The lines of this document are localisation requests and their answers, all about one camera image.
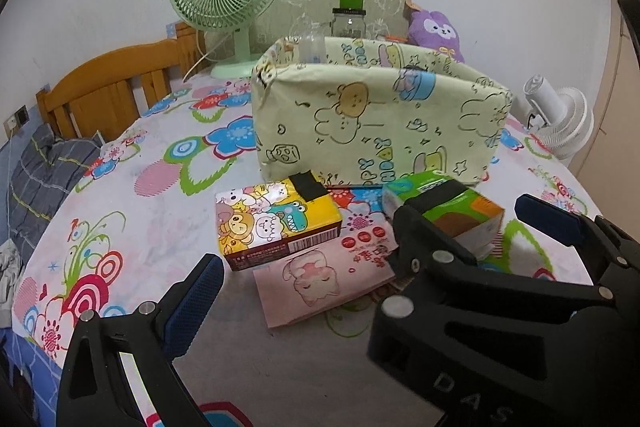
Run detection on beige wooden door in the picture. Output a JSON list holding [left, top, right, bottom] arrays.
[[570, 0, 640, 188]]

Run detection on white fan power cable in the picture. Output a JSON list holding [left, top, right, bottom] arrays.
[[182, 31, 209, 84]]

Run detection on yellow cartoon print storage box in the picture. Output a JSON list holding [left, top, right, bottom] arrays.
[[250, 34, 514, 188]]

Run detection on grey plaid blanket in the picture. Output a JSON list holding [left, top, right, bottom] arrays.
[[7, 124, 103, 240]]

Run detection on white standing fan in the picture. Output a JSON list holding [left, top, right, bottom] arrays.
[[522, 75, 595, 168]]

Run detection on clear plastic bottle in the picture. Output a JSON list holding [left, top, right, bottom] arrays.
[[295, 23, 327, 64]]

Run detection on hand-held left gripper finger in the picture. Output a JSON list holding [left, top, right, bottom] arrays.
[[57, 254, 226, 427]]

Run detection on purple plush rabbit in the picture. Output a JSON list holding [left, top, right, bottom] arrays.
[[404, 0, 466, 64]]

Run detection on green tissue pack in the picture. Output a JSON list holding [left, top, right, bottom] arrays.
[[382, 171, 506, 260]]

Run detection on crumpled white clothing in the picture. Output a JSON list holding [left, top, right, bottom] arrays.
[[0, 241, 25, 310]]

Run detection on pink cat print packet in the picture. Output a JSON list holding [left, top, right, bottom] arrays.
[[254, 224, 402, 335]]

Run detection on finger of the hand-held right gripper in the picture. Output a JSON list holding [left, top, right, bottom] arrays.
[[514, 193, 640, 303], [387, 179, 501, 282]]

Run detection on glass jar with green lid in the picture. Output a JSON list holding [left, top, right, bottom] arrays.
[[331, 0, 369, 40]]

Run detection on wall socket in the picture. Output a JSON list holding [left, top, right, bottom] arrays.
[[4, 106, 29, 132]]

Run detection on yellow cartoon tissue pack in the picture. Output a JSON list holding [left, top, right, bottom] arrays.
[[214, 171, 344, 273]]

